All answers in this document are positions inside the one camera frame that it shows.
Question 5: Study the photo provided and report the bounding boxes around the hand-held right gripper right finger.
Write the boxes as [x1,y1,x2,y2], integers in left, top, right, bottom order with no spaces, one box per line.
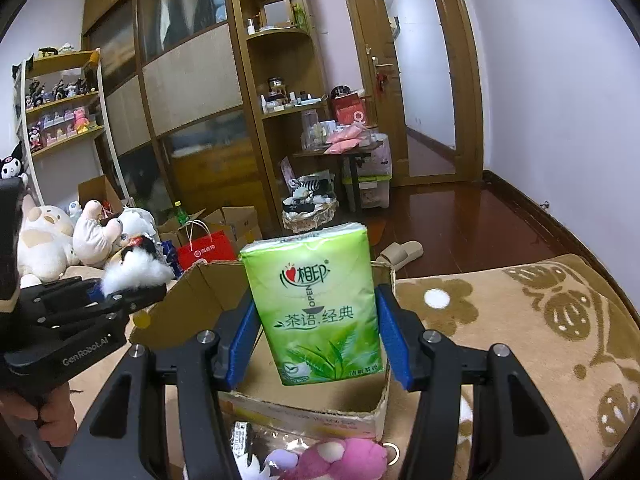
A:
[375,284,583,480]

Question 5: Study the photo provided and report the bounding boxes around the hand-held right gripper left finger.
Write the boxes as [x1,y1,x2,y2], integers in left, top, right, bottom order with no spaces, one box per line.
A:
[57,290,263,480]

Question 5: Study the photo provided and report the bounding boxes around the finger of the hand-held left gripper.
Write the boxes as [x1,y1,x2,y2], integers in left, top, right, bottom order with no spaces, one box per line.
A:
[37,284,169,334]
[22,277,103,311]

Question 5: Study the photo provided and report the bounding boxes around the white fluffy plush toy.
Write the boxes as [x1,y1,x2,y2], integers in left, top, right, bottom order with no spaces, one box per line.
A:
[100,234,176,295]

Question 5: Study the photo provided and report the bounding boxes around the green tissue pack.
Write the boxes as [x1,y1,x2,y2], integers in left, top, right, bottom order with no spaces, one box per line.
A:
[239,222,386,387]

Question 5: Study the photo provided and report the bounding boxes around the clear plastic bag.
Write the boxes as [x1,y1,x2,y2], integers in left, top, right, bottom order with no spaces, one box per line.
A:
[227,417,303,480]

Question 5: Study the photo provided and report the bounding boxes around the pink white plush bear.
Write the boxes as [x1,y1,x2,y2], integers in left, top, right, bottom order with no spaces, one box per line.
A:
[295,437,391,480]

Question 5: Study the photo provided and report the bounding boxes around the person's left hand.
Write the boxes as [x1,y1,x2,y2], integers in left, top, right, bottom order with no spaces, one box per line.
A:
[0,382,76,431]

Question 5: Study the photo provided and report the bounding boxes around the cream plush brown patches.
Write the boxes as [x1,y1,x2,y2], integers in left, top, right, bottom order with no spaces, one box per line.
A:
[17,195,82,283]

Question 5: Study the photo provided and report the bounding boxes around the white plush pink paws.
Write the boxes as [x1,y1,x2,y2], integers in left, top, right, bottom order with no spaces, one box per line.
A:
[72,200,126,268]

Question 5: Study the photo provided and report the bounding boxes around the blue snack packet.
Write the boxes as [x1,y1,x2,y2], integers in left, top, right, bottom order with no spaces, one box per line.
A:
[160,240,179,277]

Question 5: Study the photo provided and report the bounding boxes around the beige slipper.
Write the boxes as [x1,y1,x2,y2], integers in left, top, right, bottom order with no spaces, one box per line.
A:
[376,241,424,271]

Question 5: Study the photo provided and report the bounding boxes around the brown cardboard box open flap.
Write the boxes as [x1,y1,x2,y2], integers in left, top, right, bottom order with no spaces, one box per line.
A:
[77,175,126,216]

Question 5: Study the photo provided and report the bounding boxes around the floral beige blanket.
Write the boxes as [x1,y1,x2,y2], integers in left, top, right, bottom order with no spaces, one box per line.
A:
[65,252,640,480]

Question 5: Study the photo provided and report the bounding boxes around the lilac plush toy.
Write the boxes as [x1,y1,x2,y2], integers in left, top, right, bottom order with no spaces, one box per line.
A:
[264,447,301,480]

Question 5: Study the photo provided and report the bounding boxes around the large open cardboard box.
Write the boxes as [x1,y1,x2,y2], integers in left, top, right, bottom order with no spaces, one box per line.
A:
[157,206,263,261]

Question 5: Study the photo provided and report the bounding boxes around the black white rabbit plush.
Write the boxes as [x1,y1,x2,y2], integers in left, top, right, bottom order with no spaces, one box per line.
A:
[0,142,29,182]

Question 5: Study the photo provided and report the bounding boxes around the lace-trimmed wicker basket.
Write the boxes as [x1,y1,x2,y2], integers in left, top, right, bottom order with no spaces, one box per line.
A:
[281,195,340,235]

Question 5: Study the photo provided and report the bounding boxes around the clear storage bin green lid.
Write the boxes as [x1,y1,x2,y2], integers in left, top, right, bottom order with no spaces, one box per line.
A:
[342,175,391,209]

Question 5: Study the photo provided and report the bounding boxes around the small dark wooden table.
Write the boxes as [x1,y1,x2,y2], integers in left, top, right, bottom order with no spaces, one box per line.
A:
[292,140,386,213]

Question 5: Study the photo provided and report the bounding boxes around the black white striped cloth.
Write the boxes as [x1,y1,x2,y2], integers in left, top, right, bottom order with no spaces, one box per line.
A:
[292,172,336,206]

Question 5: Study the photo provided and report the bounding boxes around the pink card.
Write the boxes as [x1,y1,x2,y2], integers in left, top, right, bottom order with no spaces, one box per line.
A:
[280,156,302,187]

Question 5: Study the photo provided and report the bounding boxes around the wooden corner shelf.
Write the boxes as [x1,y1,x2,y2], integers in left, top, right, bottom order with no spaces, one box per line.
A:
[227,0,331,227]

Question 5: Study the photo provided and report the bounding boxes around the white-framed toy shelf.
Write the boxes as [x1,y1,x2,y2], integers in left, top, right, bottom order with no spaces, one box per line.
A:
[12,49,119,196]

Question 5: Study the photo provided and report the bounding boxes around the pink printed bag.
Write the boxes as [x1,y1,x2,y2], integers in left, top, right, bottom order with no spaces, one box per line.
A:
[345,135,392,181]

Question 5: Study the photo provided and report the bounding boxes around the row of dark figurines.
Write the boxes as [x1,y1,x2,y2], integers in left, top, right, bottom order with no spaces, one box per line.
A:
[25,66,99,109]

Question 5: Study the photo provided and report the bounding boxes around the clear plastic container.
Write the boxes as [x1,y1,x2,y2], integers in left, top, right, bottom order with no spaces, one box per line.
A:
[300,109,326,151]

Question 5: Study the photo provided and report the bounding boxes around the wooden wardrobe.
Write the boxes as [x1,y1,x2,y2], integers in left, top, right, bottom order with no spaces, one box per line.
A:
[80,0,271,223]

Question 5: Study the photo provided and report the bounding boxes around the row of cosmetic bottles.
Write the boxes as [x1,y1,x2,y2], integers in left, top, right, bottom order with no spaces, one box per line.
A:
[260,91,328,114]

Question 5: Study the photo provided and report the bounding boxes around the wooden door glass panel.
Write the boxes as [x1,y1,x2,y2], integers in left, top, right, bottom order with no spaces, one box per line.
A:
[340,0,485,188]

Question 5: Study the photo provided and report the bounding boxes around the red paper bag rope handles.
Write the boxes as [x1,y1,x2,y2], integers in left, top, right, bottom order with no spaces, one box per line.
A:
[177,220,238,272]

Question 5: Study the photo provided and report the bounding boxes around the red gift bag white ring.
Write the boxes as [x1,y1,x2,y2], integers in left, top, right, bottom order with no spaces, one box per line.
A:
[332,92,374,128]

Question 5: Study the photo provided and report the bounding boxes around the metal door handle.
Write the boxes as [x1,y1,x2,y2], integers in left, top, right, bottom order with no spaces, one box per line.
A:
[369,54,394,97]

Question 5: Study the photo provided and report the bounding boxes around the wooden photo frame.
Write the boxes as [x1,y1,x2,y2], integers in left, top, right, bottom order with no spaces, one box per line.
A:
[259,0,293,28]

